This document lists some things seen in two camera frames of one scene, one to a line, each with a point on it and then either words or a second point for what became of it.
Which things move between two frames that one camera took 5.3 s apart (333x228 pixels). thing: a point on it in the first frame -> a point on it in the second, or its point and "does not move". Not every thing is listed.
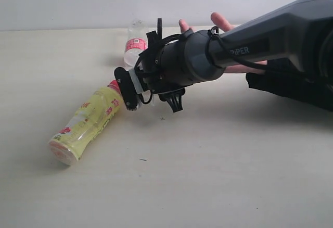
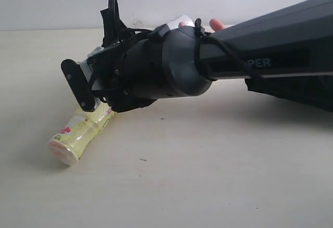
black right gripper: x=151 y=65 -> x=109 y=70
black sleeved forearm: x=283 y=79 does not move
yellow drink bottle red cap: x=67 y=145 does not move
